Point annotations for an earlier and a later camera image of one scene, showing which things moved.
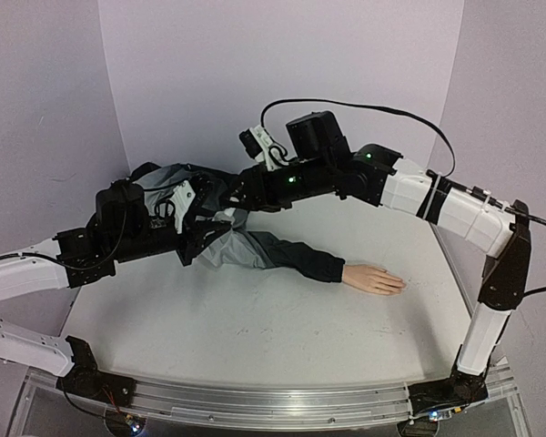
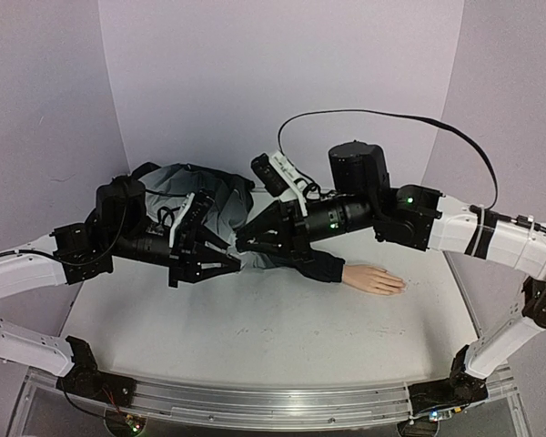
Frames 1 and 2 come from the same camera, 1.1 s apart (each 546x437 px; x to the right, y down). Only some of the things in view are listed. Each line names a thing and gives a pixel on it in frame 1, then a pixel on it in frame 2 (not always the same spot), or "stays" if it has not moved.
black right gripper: x=247 y=190 to x=294 y=229
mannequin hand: x=372 y=279 stays
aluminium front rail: x=284 y=404 stays
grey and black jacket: x=210 y=192 stays
